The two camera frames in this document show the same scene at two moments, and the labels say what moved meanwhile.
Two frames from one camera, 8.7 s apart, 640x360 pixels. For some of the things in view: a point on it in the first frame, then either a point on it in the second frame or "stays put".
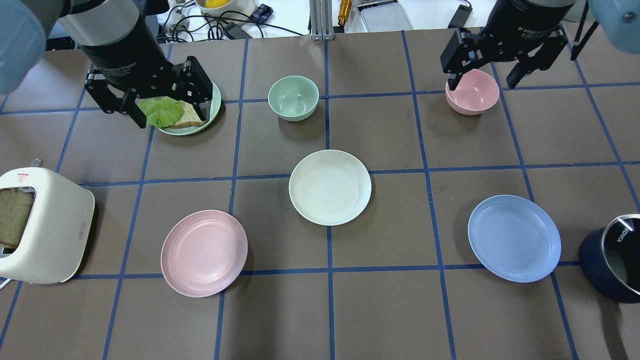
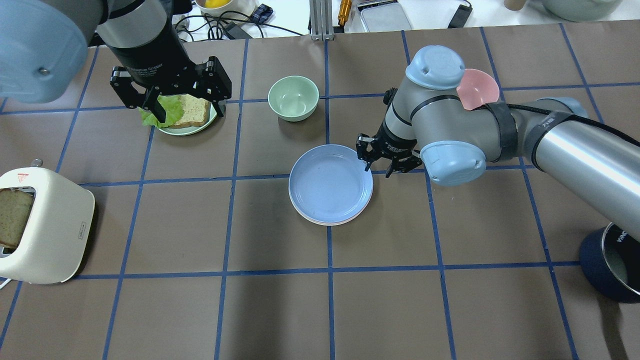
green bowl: (293, 98) stays put
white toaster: (62, 226) stays put
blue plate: (514, 238) -> (329, 183)
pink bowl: (477, 92) stays put
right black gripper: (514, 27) -> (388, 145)
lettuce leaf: (162, 112) stays put
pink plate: (203, 253) -> (340, 223)
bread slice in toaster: (14, 206) stays put
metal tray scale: (382, 16) stays put
